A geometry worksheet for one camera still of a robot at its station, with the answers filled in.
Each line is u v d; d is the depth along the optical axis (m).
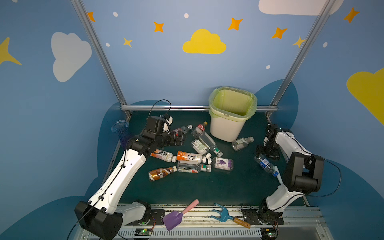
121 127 0.88
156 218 0.73
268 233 0.71
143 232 0.71
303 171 0.48
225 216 0.73
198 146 0.98
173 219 0.74
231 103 1.04
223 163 0.90
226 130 0.98
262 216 0.69
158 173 0.84
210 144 0.99
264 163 0.89
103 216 0.36
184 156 0.91
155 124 0.53
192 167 0.86
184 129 1.09
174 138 0.64
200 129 1.08
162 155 0.92
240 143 0.99
